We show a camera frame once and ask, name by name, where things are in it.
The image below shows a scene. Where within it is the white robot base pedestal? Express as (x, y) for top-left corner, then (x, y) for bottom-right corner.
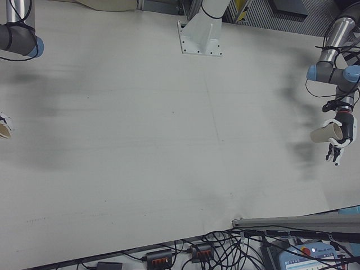
(176, 0), (224, 58)

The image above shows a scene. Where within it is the beige paper cup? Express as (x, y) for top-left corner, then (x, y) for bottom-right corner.
(310, 123), (344, 143)

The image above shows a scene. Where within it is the black hub with orange ports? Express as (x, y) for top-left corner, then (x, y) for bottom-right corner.
(190, 244), (216, 264)
(145, 248), (174, 267)

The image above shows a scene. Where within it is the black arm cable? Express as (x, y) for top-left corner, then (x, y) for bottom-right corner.
(305, 16), (360, 99)
(0, 0), (37, 62)

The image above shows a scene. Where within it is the white table cover sheet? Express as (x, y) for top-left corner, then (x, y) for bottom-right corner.
(0, 0), (360, 269)

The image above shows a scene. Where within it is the teach pendant with red button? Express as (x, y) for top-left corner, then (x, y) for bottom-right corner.
(260, 240), (347, 270)

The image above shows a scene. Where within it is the aluminium profile post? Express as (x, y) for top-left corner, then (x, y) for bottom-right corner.
(232, 215), (360, 234)

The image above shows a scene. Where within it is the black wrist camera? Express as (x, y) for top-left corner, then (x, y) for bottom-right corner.
(322, 100), (343, 113)

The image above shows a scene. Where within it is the light blue plastic bin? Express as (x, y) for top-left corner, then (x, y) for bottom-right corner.
(337, 205), (360, 217)

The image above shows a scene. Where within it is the black power adapter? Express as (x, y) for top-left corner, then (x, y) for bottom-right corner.
(97, 261), (123, 270)

